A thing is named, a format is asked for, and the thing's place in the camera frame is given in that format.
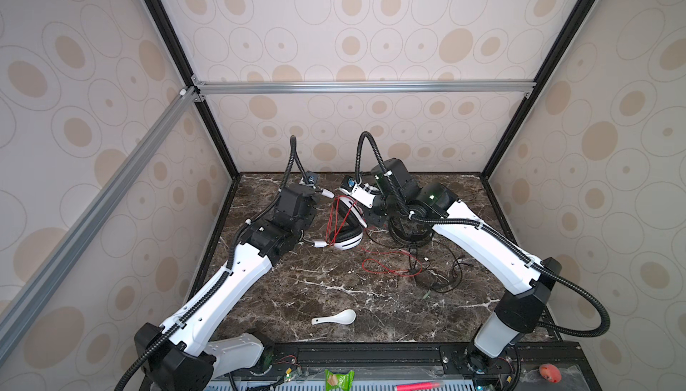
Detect black headphones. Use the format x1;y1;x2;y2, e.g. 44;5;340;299
388;216;433;248

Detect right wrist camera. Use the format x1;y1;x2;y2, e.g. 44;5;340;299
339;175;382;209

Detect left black frame post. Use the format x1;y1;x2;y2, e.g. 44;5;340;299
143;0;240;180

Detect horizontal aluminium rail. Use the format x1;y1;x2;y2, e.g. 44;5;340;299
198;80;536;95

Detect black headphone cable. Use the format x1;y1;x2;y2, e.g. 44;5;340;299
363;224;497;294

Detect white ceramic spoon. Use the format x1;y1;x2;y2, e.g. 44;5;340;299
311;309;357;325

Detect white headphones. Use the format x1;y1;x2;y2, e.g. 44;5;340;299
311;189;368;251

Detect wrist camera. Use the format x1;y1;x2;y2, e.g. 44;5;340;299
300;171;334;199
339;175;382;209

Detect pink pen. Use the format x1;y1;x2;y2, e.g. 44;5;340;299
394;382;442;391

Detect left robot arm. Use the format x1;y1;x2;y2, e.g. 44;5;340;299
115;137;316;390

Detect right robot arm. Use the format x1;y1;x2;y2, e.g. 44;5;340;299
352;131;611;369

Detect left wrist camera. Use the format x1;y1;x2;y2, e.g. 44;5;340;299
300;171;334;199

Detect right black frame post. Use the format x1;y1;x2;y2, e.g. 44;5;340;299
481;0;598;182

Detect black frame post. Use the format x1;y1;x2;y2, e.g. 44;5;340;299
481;0;598;182
143;0;240;180

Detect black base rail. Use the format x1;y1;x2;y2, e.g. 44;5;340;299
235;341;591;380

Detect left slanted aluminium rail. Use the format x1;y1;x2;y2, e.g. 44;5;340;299
1;86;198;364

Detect green snack packet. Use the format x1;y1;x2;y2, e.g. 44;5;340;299
324;370;355;391

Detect red headphone cable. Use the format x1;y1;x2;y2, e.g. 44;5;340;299
326;195;430;277

